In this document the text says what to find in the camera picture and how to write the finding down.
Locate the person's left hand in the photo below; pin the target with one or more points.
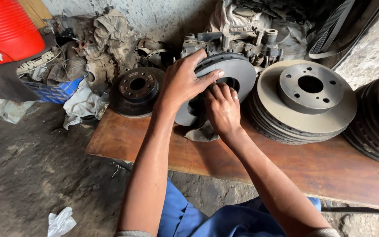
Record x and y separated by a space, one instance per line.
179 82

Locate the person's right hand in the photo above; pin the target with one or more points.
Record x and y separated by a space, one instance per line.
224 112

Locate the grey metal engine part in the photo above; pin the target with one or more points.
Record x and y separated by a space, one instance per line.
235 42

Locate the wooden board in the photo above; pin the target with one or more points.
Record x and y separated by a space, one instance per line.
36 11

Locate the grey rag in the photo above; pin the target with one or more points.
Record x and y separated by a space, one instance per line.
204 133

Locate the grey left sleeve cuff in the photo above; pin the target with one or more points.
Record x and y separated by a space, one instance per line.
133 234

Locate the grey sleeve cuff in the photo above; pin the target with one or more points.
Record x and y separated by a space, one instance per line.
133 234
322 233

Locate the dirty grey sack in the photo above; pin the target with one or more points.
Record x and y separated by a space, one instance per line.
288 33

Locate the black rubber mat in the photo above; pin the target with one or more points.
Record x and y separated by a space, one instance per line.
10 80

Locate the white cloth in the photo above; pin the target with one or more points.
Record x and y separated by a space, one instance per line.
82 103

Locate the crumpled white paper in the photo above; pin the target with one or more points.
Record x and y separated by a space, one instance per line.
60 223

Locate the grey brake disc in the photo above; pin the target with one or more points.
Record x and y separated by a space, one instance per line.
239 70

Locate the heap of dirty engine parts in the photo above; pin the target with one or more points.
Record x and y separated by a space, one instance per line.
110 46

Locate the dark brake disc with labels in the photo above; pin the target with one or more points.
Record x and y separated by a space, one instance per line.
137 89

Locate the red plastic water cooler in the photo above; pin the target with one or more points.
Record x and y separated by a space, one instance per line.
7 29

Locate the black ribbed drive belts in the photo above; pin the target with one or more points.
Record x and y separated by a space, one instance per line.
332 28

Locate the grey right sleeve cuff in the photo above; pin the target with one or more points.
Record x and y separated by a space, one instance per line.
322 233

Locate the pale brake disc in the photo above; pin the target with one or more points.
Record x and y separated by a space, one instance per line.
308 89
266 126
262 133

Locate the person's blue trousers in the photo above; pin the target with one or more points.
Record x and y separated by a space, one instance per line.
189 220

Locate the clear plastic bag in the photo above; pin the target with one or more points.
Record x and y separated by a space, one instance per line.
8 110

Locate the blue plastic crate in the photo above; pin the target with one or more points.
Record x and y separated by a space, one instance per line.
56 92

